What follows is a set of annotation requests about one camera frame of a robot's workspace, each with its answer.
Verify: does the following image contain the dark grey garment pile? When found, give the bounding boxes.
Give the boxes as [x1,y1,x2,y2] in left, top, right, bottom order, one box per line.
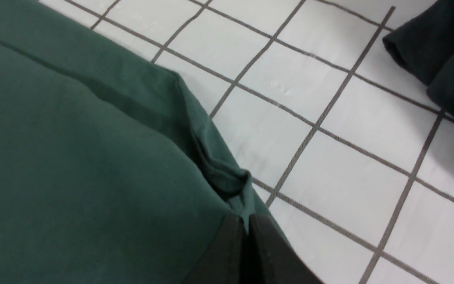
[382,0,454,117]

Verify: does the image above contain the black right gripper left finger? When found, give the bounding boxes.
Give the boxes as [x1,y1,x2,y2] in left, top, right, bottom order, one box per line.
[184,215,246,284]

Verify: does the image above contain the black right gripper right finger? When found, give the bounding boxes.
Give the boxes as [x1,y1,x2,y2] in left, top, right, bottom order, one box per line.
[247,215,322,284]

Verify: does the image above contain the white checkered table cloth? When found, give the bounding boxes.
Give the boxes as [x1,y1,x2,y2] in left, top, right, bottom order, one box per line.
[43,0,454,284]

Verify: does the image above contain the green long-sleeved shirt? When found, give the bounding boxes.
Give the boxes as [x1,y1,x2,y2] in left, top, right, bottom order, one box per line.
[0,0,274,284]

